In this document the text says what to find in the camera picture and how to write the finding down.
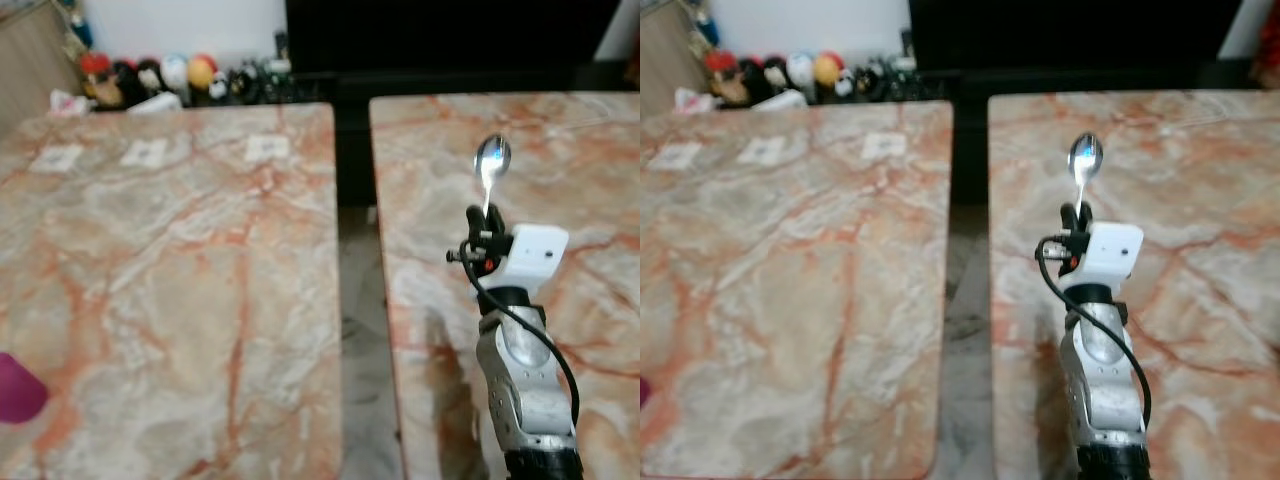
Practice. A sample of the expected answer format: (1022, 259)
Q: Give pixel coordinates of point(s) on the silver metal spoon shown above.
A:
(492, 156)
(1086, 155)

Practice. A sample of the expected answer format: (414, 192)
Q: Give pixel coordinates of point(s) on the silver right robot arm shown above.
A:
(1100, 380)
(525, 380)

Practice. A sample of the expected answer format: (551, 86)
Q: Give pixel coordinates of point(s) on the black television screen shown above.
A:
(1065, 33)
(450, 35)

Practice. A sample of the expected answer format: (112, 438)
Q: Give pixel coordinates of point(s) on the white paper label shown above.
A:
(762, 150)
(267, 148)
(675, 155)
(57, 158)
(144, 152)
(884, 146)

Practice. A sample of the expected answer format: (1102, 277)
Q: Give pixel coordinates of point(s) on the purple round object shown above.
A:
(18, 390)
(644, 392)

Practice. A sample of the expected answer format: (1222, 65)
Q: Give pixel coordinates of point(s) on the pink white plastic packet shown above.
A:
(66, 102)
(690, 99)

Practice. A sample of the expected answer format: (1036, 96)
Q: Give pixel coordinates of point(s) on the brown wooden cabinet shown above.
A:
(30, 60)
(665, 50)

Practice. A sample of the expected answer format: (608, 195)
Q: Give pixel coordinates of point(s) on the black white toy figure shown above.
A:
(870, 78)
(245, 82)

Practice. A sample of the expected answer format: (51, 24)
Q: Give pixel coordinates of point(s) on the red capped toy figure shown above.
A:
(96, 72)
(720, 68)

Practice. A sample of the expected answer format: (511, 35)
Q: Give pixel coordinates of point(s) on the orange red round toy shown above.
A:
(827, 68)
(202, 71)

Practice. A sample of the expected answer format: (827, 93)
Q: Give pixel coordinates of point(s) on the white flat box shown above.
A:
(156, 103)
(781, 100)

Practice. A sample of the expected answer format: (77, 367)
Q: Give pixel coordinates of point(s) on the white round toy head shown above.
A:
(799, 68)
(174, 72)

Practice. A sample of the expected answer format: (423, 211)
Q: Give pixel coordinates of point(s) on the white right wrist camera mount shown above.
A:
(1113, 252)
(535, 256)

